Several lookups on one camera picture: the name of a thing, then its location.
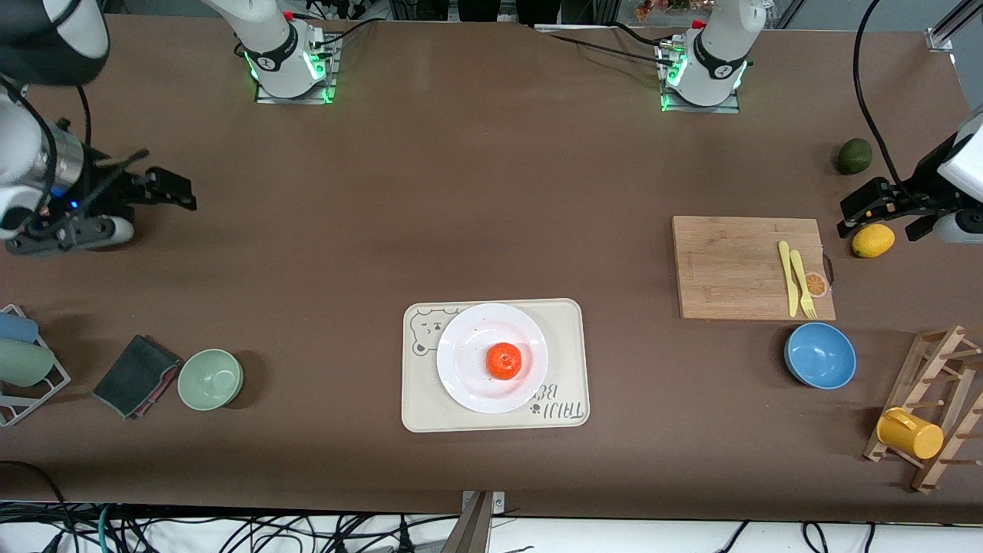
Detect white round plate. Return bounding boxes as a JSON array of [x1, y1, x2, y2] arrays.
[[436, 303, 549, 415]]

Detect orange mandarin fruit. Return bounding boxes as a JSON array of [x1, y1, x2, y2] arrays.
[[486, 343, 524, 381]]

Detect yellow lemon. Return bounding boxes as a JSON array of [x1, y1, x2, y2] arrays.
[[852, 224, 896, 259]]

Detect dark green avocado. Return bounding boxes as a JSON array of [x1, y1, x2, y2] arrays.
[[836, 137, 873, 176]]

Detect yellow plastic fork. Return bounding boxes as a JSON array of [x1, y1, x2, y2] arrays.
[[789, 249, 818, 320]]

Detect yellow plastic knife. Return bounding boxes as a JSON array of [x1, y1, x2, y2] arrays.
[[778, 240, 800, 318]]

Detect wooden peg mug rack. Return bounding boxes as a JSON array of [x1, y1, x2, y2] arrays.
[[862, 325, 983, 494]]

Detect bamboo cutting board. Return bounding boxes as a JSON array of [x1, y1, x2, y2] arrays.
[[672, 216, 836, 321]]

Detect blue bowl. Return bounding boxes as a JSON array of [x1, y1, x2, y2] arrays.
[[784, 322, 857, 390]]

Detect light blue cup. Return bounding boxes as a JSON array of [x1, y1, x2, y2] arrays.
[[0, 312, 39, 344]]

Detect dark grey folded cloth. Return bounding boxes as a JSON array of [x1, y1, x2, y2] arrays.
[[92, 334, 184, 420]]

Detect pale green cup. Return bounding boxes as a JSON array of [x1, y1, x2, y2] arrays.
[[0, 338, 56, 388]]

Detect pale green bowl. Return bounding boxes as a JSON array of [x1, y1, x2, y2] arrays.
[[177, 349, 244, 412]]

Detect yellow mug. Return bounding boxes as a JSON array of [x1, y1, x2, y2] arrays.
[[876, 407, 945, 461]]

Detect colourful background object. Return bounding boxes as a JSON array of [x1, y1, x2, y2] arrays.
[[634, 0, 696, 18]]

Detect cream tray with bear print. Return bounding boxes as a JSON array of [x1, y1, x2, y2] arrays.
[[401, 298, 591, 433]]

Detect grey metal bar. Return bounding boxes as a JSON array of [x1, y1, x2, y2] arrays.
[[439, 493, 494, 553]]

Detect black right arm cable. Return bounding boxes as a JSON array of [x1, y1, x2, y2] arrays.
[[75, 83, 151, 193]]

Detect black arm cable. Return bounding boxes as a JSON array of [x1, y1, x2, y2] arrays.
[[852, 0, 915, 197], [75, 83, 151, 193]]

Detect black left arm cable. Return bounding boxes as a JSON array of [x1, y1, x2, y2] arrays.
[[852, 0, 915, 197]]

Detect aluminium frame profile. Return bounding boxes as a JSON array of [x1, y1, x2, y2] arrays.
[[925, 0, 983, 53]]

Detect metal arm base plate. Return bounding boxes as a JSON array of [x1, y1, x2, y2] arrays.
[[659, 38, 742, 114], [253, 31, 339, 105]]

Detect white wire cup rack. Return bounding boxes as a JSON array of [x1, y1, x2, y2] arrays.
[[0, 304, 71, 428]]

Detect black base cable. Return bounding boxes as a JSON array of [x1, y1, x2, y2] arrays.
[[538, 22, 670, 66], [307, 17, 379, 58]]

